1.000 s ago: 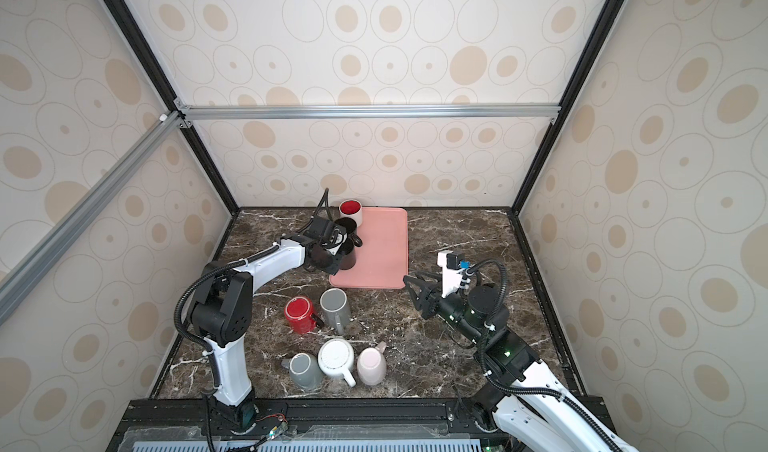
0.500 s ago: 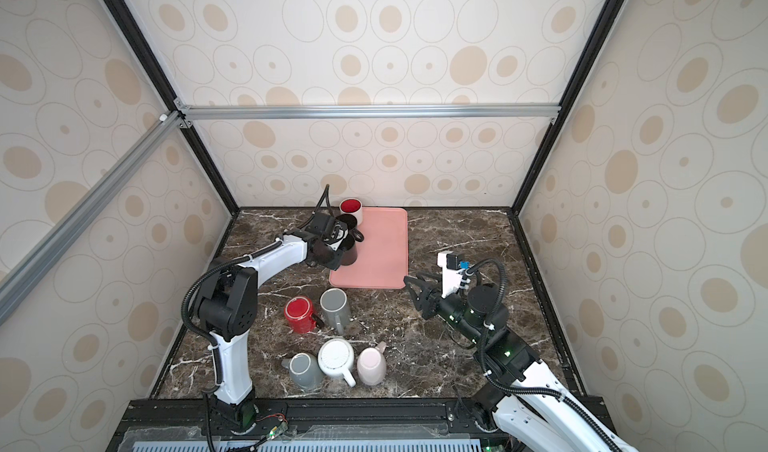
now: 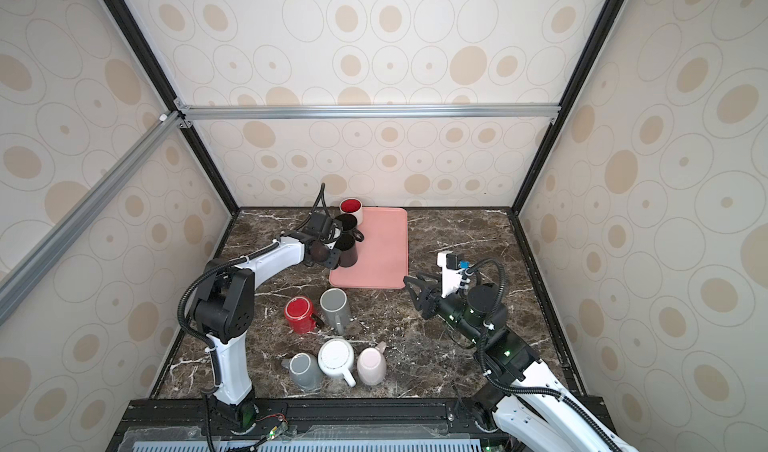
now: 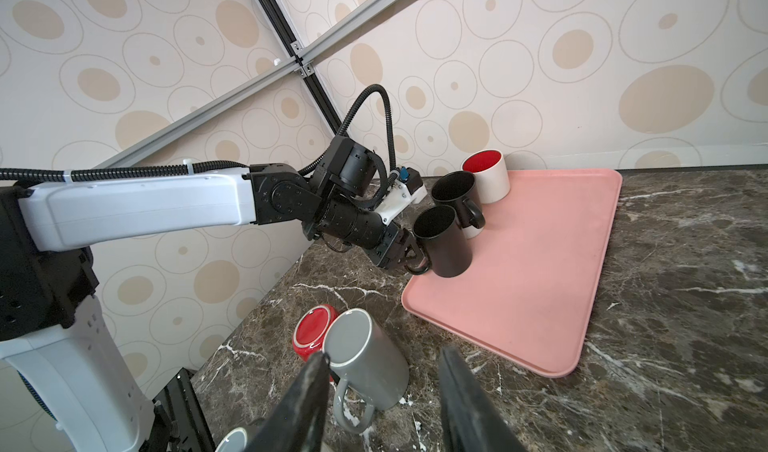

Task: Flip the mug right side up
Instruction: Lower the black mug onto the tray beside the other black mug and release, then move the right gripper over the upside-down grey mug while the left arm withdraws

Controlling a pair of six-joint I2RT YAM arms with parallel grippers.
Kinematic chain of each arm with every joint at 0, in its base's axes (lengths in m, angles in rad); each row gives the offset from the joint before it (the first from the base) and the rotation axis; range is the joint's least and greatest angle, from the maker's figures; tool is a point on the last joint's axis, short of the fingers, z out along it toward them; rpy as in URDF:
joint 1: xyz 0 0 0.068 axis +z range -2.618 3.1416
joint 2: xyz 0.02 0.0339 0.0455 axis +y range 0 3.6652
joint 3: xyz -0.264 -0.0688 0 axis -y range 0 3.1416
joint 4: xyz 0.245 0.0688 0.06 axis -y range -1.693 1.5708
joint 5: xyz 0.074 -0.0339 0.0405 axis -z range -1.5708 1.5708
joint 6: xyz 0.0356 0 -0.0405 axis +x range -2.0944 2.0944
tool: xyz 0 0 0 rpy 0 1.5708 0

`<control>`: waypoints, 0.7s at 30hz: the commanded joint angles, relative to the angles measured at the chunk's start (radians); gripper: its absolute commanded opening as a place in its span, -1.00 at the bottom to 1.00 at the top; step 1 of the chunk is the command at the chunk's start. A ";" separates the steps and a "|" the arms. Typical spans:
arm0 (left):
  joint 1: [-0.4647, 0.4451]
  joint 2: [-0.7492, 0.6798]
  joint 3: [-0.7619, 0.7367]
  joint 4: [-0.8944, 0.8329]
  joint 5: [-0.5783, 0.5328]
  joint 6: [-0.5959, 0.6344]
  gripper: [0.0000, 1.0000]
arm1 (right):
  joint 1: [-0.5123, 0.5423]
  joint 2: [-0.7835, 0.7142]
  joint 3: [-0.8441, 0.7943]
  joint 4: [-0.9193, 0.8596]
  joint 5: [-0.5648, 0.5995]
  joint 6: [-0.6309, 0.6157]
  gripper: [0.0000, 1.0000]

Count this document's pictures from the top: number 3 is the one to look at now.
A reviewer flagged white mug red inside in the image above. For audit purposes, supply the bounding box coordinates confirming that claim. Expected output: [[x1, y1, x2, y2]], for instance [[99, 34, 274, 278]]
[[339, 198, 364, 224]]

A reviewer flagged black mug white rim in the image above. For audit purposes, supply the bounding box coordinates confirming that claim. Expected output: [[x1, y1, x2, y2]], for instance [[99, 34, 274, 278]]
[[334, 233, 358, 268]]

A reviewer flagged grey mug row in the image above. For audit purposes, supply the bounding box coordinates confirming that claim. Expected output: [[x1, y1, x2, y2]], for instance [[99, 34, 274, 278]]
[[320, 288, 351, 336], [282, 352, 324, 392]]

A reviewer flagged pink mug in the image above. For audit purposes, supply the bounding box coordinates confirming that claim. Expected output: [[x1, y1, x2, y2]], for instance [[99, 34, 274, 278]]
[[357, 342, 387, 386]]

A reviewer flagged black and white mug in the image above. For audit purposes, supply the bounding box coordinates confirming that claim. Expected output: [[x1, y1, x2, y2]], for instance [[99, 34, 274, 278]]
[[335, 213, 365, 242]]

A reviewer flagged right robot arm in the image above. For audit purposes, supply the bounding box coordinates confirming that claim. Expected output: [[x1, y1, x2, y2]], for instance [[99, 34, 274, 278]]
[[404, 273, 635, 451]]

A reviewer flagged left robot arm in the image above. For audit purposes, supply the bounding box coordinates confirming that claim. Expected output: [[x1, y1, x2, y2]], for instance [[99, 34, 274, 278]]
[[177, 212, 343, 408]]

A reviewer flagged large white ribbed mug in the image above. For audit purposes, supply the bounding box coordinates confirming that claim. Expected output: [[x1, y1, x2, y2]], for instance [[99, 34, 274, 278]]
[[317, 338, 357, 387]]

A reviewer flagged grey mug front row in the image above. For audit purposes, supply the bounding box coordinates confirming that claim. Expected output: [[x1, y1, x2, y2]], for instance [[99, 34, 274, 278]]
[[282, 352, 324, 392]]

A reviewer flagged pink plastic tray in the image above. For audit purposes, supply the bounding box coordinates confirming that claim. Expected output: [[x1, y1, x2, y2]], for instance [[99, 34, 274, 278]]
[[329, 207, 409, 290]]

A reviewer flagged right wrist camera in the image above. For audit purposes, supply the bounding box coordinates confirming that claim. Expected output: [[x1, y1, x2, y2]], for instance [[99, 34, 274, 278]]
[[437, 250, 470, 298]]

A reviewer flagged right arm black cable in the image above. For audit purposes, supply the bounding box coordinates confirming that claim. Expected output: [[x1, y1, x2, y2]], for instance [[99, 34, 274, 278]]
[[466, 256, 625, 452]]

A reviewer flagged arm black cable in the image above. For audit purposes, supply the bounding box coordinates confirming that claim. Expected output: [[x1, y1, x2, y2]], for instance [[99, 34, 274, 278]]
[[176, 181, 328, 393], [466, 256, 625, 452]]

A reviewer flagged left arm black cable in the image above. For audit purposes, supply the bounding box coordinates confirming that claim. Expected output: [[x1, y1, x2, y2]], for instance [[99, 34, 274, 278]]
[[176, 181, 328, 393]]

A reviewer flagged horizontal aluminium frame bar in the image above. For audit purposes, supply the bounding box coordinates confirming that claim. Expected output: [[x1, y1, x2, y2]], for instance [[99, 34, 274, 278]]
[[180, 102, 561, 121]]

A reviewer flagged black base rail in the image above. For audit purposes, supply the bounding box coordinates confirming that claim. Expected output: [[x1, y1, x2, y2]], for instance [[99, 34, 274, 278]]
[[104, 394, 625, 452]]

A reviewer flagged left aluminium frame bar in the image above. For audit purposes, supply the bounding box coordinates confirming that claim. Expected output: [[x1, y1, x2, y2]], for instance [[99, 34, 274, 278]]
[[1, 110, 181, 322]]

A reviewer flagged black left corner post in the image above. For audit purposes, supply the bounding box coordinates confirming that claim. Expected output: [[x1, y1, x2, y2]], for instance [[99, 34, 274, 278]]
[[102, 0, 240, 216]]

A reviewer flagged black corner post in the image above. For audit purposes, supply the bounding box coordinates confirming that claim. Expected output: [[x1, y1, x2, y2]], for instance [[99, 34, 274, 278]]
[[510, 0, 626, 217], [102, 0, 240, 216]]

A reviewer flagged black right corner post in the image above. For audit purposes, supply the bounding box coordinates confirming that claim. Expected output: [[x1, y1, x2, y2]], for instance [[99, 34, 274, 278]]
[[510, 0, 626, 217]]

